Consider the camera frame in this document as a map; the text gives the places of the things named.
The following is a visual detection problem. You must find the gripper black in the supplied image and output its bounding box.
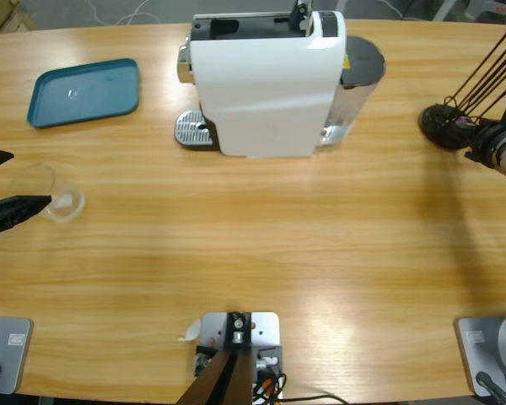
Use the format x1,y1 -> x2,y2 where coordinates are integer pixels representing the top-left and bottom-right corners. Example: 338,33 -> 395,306
459,117 -> 506,169

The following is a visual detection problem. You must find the grey coffee machine lever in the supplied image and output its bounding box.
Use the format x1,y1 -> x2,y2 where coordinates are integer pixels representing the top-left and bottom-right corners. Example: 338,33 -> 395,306
288,0 -> 312,33

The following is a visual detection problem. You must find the white capsule coffee machine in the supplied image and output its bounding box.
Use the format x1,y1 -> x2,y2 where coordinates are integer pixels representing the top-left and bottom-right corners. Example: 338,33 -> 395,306
175,10 -> 347,160

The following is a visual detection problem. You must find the black capsule holder with rods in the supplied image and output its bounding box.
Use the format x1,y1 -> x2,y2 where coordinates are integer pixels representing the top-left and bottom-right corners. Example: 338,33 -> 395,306
419,27 -> 506,151

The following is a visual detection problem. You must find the clear glass cup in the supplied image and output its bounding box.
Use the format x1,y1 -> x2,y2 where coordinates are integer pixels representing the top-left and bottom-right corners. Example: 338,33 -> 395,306
8,163 -> 87,224

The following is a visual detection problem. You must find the teal plastic tray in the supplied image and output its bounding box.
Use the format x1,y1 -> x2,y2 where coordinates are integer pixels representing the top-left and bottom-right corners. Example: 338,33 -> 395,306
26,57 -> 141,130

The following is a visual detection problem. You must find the water tank with black lid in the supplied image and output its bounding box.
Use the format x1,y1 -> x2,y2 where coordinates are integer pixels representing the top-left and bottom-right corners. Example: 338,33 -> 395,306
315,35 -> 387,154

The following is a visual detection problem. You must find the wooden board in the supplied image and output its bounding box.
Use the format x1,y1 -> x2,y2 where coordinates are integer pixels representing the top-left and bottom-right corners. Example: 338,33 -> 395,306
0,0 -> 39,37

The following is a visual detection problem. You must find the white tape strip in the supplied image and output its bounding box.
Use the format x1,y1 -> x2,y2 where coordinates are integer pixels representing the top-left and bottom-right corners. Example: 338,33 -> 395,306
176,318 -> 202,343

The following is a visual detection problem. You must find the white cable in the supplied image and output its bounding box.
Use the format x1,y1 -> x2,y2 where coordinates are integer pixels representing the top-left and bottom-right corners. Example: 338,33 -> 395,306
86,0 -> 164,27

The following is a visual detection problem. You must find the white mount with dark post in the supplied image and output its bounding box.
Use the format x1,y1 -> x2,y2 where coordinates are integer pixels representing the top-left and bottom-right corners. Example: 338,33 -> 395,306
179,310 -> 284,405

